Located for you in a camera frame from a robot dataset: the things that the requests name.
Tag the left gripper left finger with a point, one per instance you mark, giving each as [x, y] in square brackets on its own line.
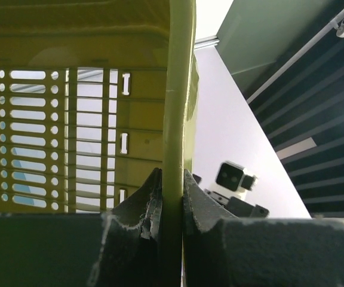
[119, 247]

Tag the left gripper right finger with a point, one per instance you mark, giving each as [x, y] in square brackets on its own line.
[221, 249]

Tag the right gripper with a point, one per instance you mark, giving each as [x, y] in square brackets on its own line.
[234, 206]

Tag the olive slotted basket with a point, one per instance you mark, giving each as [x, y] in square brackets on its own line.
[95, 95]

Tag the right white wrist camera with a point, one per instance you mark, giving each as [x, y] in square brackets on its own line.
[232, 180]

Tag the white ceiling rail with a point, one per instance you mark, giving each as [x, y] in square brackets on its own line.
[313, 33]

